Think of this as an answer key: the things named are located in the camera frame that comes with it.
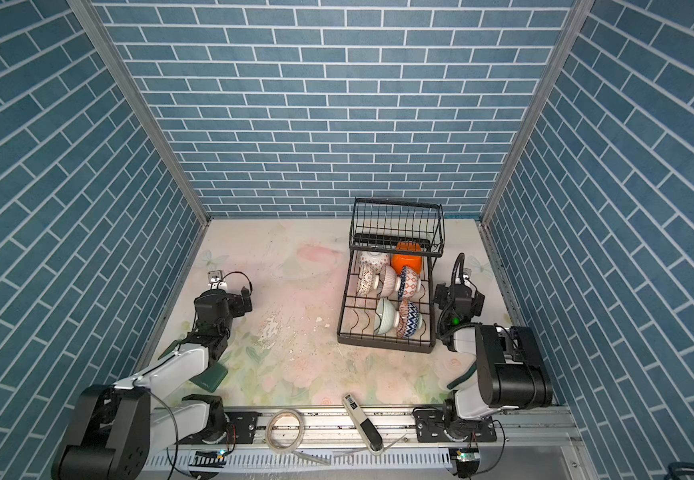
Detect dark green sponge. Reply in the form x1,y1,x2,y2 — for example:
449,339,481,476
158,339,228,392

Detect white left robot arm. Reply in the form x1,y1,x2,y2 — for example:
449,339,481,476
51,281,253,479

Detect green patterned ceramic bowl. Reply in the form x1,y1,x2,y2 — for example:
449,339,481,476
359,251,391,272

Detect red striped ceramic bowl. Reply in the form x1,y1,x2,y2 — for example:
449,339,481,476
379,265,400,298

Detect coiled clear cable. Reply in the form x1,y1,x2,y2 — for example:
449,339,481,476
264,408,306,452

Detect aluminium corner post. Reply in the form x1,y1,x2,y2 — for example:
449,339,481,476
481,0,594,228
67,0,210,227

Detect orange plastic bowl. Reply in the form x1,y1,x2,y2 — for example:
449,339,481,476
391,241,423,275

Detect aluminium corner post left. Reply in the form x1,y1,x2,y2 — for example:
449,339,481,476
67,0,210,227

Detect black silver handheld scanner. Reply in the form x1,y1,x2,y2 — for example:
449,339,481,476
342,394,384,454

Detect aluminium corner post right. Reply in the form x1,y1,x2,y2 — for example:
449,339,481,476
481,0,594,228

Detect green striped ceramic bowl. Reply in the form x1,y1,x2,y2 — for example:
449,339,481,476
373,298,399,335

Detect blue triangle patterned bowl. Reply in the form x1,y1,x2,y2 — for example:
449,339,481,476
396,266,422,300

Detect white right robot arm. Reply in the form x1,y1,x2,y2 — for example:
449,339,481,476
412,281,554,443

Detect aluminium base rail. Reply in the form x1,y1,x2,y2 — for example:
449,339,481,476
140,406,595,479

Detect black wire dish rack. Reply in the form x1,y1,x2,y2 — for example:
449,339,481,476
337,198,445,354

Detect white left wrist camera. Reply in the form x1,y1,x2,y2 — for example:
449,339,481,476
208,270,228,290

